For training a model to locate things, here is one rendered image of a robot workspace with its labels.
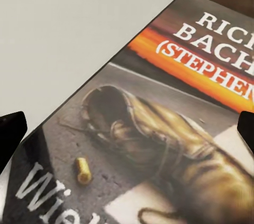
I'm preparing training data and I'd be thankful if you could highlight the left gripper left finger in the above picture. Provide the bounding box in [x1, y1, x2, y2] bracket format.
[0, 111, 28, 175]

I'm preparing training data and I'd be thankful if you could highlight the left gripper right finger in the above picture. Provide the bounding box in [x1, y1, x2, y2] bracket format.
[237, 111, 254, 153]

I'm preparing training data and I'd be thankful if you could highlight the hardback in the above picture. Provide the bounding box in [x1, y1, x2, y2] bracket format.
[0, 0, 254, 224]

